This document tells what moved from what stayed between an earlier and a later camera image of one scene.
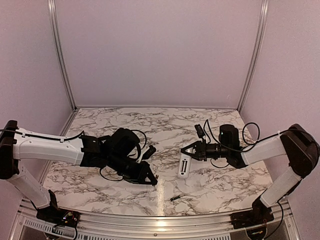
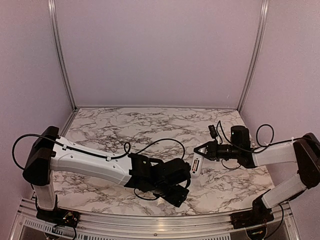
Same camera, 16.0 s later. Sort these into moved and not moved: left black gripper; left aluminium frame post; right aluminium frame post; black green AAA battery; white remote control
Moved: white remote control; left black gripper; black green AAA battery
Not moved: right aluminium frame post; left aluminium frame post
